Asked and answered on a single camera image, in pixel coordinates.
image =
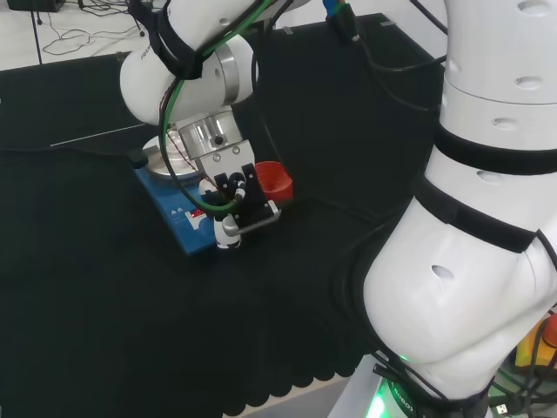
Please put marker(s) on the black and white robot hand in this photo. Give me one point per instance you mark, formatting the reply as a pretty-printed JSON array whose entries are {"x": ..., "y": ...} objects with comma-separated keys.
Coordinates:
[{"x": 226, "y": 161}]

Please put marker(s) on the heater with blue base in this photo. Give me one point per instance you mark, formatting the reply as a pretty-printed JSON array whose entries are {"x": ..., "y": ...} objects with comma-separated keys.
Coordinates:
[{"x": 165, "y": 191}]

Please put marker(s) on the clear glass rod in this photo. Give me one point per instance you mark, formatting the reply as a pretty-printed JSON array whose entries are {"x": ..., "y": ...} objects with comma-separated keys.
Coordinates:
[{"x": 95, "y": 134}]

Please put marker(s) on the black tripod leg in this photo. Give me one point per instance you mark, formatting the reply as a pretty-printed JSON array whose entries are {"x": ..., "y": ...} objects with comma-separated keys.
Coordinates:
[{"x": 140, "y": 27}]

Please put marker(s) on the black bench cloth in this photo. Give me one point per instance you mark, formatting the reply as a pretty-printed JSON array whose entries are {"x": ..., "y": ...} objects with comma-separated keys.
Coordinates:
[{"x": 130, "y": 326}]

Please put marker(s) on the black box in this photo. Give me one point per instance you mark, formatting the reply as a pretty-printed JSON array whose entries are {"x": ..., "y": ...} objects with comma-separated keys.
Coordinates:
[{"x": 35, "y": 4}]

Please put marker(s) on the yellow stop button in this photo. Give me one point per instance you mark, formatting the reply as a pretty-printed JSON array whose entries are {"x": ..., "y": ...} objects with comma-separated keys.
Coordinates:
[{"x": 528, "y": 344}]

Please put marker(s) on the silver usb plug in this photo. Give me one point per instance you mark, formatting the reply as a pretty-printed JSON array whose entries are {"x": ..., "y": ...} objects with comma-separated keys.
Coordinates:
[{"x": 502, "y": 409}]

